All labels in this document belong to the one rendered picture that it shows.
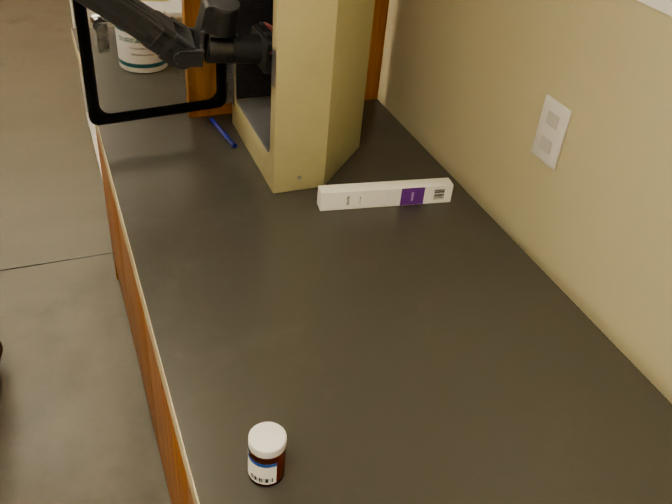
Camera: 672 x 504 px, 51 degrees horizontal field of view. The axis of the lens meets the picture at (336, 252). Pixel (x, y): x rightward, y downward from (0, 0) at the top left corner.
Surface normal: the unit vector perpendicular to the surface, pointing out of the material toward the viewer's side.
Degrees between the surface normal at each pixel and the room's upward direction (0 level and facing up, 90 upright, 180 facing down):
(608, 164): 90
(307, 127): 90
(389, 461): 0
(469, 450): 0
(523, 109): 90
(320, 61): 90
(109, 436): 0
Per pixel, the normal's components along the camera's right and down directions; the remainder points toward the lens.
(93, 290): 0.07, -0.80
